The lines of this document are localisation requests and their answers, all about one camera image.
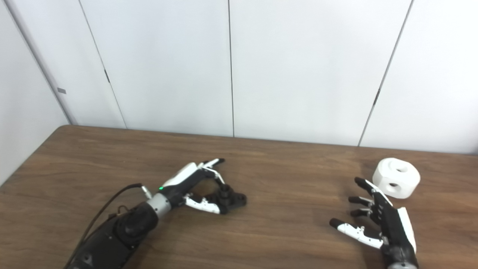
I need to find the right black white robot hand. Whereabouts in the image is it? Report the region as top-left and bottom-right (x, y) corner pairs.
(329, 177), (419, 268)

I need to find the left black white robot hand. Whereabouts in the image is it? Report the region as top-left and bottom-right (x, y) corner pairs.
(159, 158), (229, 215)

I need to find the black plastic holder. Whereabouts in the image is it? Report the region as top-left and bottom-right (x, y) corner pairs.
(194, 184), (247, 214)

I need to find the round white plastic piece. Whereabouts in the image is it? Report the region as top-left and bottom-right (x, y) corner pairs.
(372, 158), (421, 199)

